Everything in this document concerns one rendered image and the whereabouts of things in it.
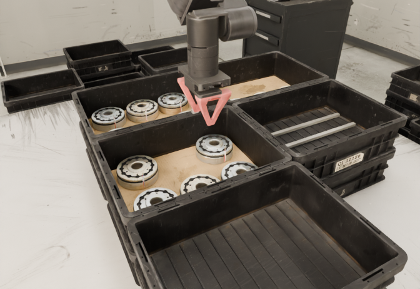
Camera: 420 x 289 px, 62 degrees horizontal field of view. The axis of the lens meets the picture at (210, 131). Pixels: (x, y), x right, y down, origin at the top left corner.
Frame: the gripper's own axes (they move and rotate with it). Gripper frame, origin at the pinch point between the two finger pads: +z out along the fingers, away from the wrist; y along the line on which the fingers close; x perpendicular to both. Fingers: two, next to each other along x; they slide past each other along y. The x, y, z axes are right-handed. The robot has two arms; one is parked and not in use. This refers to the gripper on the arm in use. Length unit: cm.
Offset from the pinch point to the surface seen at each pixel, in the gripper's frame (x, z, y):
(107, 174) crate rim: 19.9, 13.2, 6.9
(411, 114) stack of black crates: -156, 62, 49
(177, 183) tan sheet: 3.5, 23.0, 8.4
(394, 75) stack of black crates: -155, 44, 65
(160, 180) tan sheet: 6.8, 23.0, 11.4
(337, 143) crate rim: -32.9, 13.0, -6.7
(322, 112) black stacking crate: -54, 22, 20
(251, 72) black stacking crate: -46, 18, 52
